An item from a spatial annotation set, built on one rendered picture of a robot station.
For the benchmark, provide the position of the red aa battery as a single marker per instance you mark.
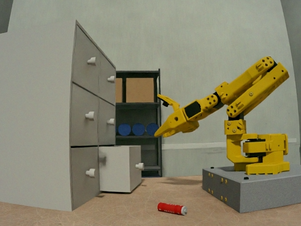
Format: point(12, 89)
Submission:
point(171, 208)

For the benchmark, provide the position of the grey chest of drawers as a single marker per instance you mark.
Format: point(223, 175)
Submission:
point(36, 66)

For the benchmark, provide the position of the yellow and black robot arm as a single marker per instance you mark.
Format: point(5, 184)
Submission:
point(249, 89)

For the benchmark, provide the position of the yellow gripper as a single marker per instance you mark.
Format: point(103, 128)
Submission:
point(176, 122)

